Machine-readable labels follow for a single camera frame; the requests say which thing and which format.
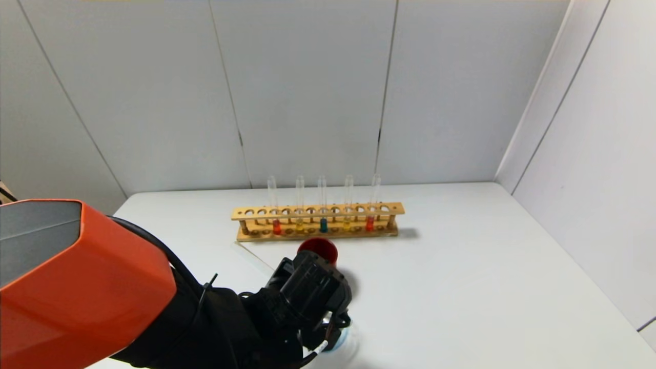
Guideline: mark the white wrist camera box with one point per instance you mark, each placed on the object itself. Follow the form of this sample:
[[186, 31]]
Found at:
[[325, 339]]

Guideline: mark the clear glass beaker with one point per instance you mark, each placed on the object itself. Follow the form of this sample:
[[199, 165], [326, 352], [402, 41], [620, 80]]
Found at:
[[345, 341]]

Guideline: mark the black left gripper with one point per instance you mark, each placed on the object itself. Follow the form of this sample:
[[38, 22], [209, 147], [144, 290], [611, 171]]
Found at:
[[320, 325]]

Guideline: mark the red plastic cup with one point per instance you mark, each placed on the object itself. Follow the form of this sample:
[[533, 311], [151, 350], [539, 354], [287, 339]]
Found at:
[[320, 246]]

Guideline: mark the glass test tube yellow pigment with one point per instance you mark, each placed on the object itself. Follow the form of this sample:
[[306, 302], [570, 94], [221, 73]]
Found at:
[[300, 224], [347, 224]]

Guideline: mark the glass test tube red pigment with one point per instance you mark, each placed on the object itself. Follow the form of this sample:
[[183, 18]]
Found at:
[[277, 227], [370, 224]]

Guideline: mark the glass test tube blue pigment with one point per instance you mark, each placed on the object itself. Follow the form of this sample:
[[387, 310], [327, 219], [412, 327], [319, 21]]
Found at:
[[323, 225], [253, 256]]

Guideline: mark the wooden test tube rack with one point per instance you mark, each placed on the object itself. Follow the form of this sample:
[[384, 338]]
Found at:
[[359, 234]]

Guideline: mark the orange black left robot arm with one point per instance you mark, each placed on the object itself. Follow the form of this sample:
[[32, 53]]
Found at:
[[77, 292]]

